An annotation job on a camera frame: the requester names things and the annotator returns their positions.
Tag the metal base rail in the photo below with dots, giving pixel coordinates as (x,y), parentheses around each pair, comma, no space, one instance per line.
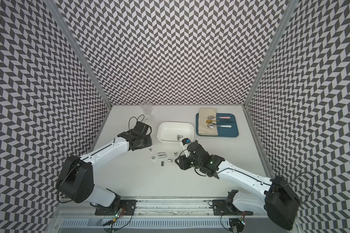
(184,206)

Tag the teal tray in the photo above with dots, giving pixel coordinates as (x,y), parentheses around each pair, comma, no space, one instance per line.
(229,129)

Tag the white plastic storage box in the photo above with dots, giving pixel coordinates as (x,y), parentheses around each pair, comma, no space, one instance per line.
(168,131)

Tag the gold black handled spoon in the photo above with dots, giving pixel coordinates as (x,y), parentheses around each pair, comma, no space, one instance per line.
(223,121)

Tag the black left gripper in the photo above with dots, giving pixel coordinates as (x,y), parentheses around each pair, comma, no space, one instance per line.
(149,142)

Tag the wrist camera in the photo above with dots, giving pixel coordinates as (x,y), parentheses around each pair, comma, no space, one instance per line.
(142,129)
(185,143)

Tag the clear drinking glass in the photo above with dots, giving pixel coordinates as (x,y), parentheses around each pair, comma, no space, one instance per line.
(147,109)

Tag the white handled spoon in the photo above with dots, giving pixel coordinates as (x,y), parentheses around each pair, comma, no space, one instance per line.
(211,125)

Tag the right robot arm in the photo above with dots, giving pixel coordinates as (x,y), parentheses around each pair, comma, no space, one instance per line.
(273,197)

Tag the pink handled spoon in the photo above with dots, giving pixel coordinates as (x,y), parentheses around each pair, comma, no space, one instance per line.
(217,117)

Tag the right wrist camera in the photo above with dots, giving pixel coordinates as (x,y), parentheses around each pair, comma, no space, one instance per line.
(185,143)

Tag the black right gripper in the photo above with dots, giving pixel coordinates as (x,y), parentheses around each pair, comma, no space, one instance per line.
(183,164)

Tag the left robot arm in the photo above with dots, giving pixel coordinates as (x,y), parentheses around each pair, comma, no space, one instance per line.
(76,179)

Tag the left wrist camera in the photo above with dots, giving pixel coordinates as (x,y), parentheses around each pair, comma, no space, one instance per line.
(142,129)

